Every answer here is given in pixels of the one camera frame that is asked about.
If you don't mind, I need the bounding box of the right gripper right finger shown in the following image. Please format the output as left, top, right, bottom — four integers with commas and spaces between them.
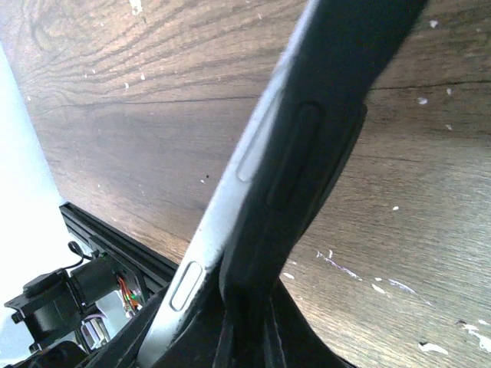
264, 281, 353, 368

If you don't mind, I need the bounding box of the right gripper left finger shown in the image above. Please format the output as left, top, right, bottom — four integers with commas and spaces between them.
84, 268, 231, 368

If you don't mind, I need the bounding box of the silver blue phone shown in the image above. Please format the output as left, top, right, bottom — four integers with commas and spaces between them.
137, 1, 320, 367

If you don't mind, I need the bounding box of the black phone case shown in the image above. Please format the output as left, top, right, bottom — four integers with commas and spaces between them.
160, 0, 430, 368

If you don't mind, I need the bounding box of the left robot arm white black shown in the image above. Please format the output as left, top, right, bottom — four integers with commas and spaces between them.
5, 241, 149, 355

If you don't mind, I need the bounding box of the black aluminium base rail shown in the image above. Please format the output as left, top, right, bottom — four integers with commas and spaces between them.
60, 203, 177, 304

